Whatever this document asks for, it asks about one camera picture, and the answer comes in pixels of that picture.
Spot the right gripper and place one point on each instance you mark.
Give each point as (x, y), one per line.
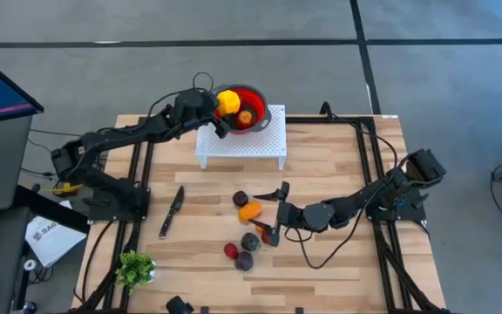
(289, 216)

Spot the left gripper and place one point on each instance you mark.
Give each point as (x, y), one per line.
(206, 109)

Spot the yellow bell pepper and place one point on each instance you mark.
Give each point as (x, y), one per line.
(228, 102)

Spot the orange fruit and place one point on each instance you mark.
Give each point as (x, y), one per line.
(250, 211)

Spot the red and yellow peach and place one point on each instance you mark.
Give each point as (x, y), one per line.
(245, 118)

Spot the dark purple round fruit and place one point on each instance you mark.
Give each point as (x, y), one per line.
(250, 241)

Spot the black knife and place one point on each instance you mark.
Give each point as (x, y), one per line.
(171, 213)

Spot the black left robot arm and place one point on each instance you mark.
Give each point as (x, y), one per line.
(120, 133)

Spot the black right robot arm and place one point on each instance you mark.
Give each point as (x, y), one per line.
(355, 200)

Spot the small red fruit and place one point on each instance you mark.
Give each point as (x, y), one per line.
(230, 250)
(267, 237)

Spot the dark maroon plum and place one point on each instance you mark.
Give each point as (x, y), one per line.
(240, 198)

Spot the red collapsible bowl grey rim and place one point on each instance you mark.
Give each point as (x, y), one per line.
(257, 102)

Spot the white perforated shelf riser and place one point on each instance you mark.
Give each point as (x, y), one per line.
(242, 146)

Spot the purple cabbage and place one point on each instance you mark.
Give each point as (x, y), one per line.
(244, 261)

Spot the black cylindrical object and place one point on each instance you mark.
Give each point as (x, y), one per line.
(179, 305)

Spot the green plant in white pot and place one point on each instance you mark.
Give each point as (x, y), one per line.
(134, 270)

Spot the white label sticker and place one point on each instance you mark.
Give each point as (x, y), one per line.
(389, 116)

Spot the yellow tool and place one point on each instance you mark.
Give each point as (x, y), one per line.
(68, 189)

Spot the white paper sheet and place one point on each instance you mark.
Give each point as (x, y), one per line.
(50, 240)

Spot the white tape roll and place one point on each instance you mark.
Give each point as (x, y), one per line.
(30, 264)

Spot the black desk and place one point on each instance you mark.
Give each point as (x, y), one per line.
(4, 261)

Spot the black aluminium frame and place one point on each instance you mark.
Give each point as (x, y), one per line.
(307, 120)

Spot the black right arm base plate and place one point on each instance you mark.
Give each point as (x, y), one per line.
(408, 211)

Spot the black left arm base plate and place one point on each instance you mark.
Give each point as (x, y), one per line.
(111, 211)

